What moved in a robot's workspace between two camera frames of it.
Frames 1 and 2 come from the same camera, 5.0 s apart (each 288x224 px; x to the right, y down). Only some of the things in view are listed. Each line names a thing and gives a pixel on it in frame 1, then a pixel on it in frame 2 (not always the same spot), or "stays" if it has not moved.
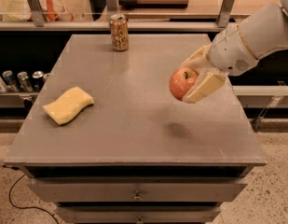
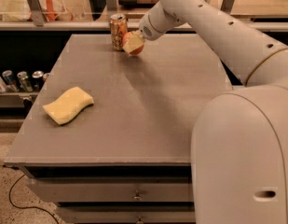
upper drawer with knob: (133, 189) stays
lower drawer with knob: (136, 215) stays
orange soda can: (120, 34) stays
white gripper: (231, 51) -> (145, 27)
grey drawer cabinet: (137, 154) stays
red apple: (181, 81) -> (126, 38)
